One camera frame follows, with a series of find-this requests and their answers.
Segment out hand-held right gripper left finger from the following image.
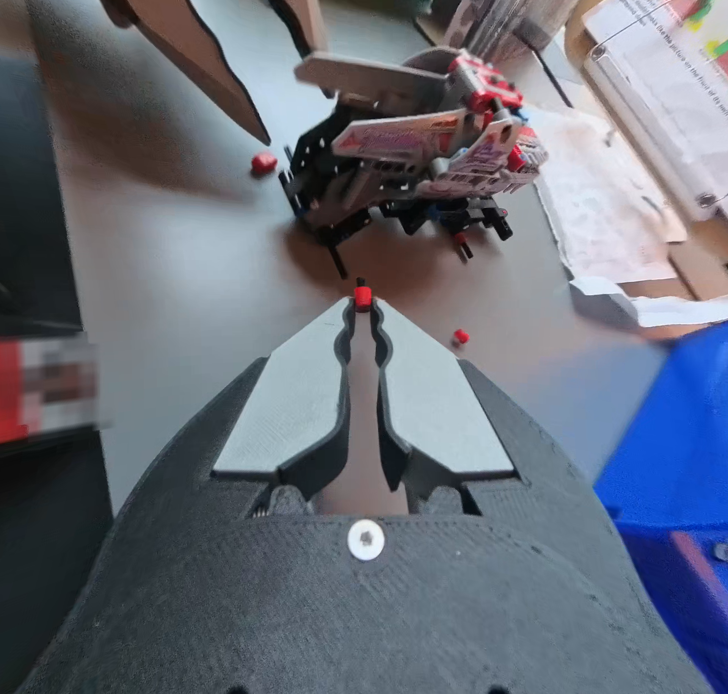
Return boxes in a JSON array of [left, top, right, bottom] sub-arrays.
[[212, 297, 357, 501]]

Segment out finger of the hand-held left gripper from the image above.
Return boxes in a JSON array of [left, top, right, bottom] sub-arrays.
[[74, 0, 272, 147], [255, 0, 329, 59]]

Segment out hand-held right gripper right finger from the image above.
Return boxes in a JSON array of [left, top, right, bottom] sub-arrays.
[[370, 299, 516, 493]]

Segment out red grey lego vehicle model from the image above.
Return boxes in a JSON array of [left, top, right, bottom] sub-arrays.
[[278, 46, 551, 281]]

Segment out black lego set box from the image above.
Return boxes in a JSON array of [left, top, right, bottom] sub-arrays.
[[415, 0, 615, 70]]

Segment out white torn paper bag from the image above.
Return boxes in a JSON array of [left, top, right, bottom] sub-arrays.
[[569, 276, 728, 332]]

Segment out blue plastic bin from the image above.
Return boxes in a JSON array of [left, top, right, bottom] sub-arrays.
[[593, 320, 728, 694]]

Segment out printed paper bag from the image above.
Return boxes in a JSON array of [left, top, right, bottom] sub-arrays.
[[533, 107, 690, 287]]

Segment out printed instruction sheet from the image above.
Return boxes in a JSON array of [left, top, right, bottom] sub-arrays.
[[585, 0, 728, 184]]

